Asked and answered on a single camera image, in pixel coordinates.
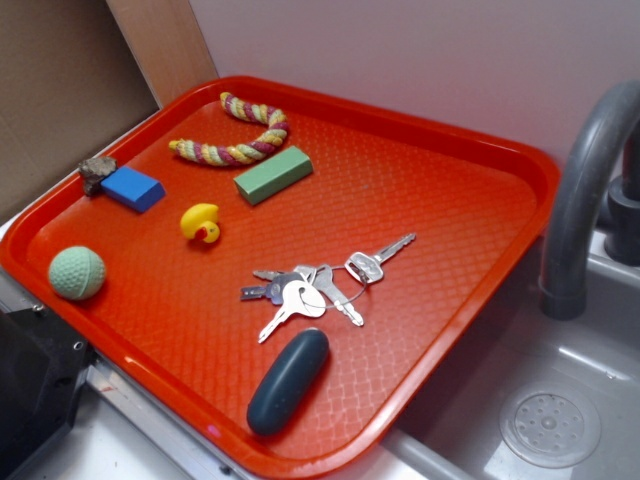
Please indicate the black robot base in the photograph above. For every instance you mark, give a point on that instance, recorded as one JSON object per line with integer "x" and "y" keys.
{"x": 44, "y": 363}

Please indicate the green golf ball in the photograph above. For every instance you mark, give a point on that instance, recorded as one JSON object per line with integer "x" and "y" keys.
{"x": 77, "y": 273}

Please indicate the bunch of silver keys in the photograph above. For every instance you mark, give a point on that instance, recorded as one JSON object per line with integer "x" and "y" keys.
{"x": 310, "y": 291}

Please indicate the red plastic tray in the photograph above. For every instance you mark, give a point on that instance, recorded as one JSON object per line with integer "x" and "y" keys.
{"x": 169, "y": 313}

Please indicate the green rectangular block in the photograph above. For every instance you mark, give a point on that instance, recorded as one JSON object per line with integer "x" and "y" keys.
{"x": 273, "y": 175}

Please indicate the yellow rubber duck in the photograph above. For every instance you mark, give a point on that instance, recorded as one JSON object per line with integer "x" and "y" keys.
{"x": 200, "y": 222}

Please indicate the dark teal oval case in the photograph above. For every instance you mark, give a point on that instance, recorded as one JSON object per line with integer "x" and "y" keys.
{"x": 287, "y": 382}

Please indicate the blue rectangular block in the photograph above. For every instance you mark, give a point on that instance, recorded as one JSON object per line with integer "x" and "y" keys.
{"x": 133, "y": 189}

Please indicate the brown rough rock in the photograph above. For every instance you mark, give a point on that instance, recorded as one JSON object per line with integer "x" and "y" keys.
{"x": 93, "y": 171}

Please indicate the grey curved faucet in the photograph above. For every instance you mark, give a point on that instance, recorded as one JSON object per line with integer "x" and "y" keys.
{"x": 594, "y": 161}

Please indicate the grey sink basin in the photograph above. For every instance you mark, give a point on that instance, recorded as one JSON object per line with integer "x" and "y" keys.
{"x": 451, "y": 428}

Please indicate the brown cardboard panel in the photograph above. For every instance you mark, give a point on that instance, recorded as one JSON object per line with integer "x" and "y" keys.
{"x": 76, "y": 75}

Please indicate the round sink drain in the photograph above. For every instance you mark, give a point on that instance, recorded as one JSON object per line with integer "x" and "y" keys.
{"x": 550, "y": 425}

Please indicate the multicoloured braided rope toy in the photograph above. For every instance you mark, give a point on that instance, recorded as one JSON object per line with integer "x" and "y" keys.
{"x": 243, "y": 154}

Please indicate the dark faucet handle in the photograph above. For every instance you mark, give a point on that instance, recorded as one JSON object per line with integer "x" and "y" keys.
{"x": 622, "y": 243}

